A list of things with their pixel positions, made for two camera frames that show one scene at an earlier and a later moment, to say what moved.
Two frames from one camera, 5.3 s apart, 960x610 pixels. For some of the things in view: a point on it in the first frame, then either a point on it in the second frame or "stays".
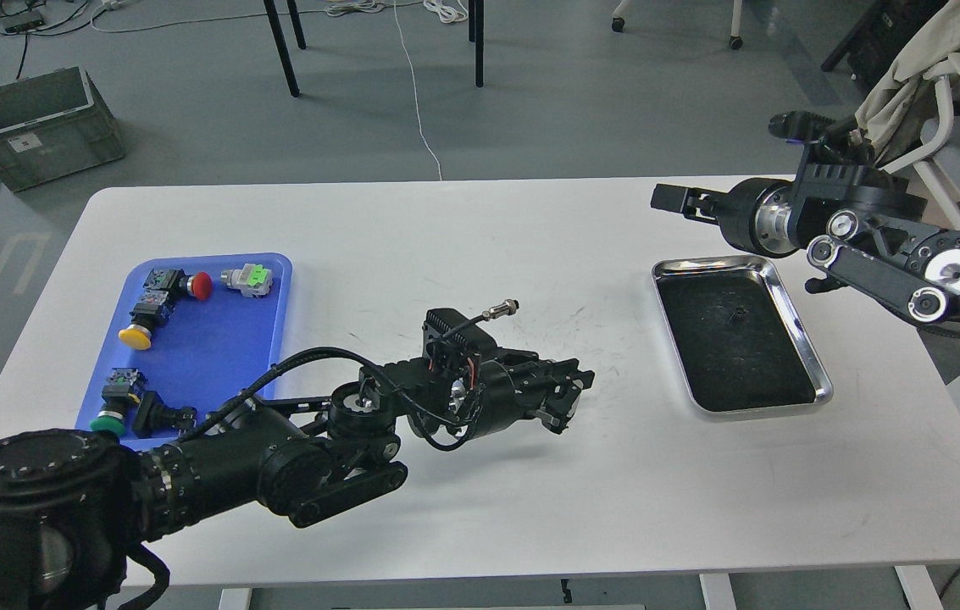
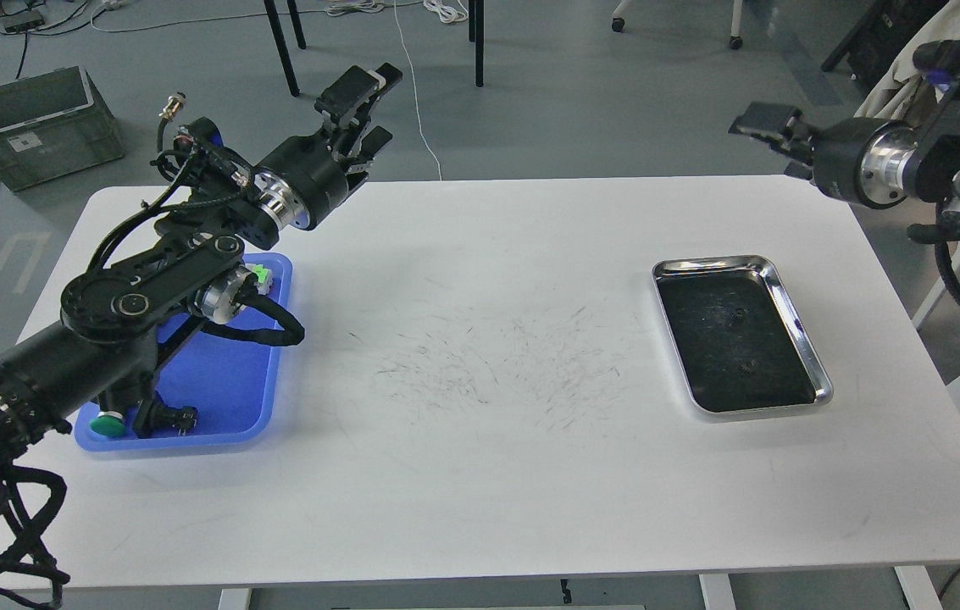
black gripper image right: [757, 213] to [861, 159]
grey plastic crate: [41, 130] stays
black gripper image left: [490, 396] to [302, 183]
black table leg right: [476, 36] stays
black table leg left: [284, 50] stays
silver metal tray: [740, 346] stays
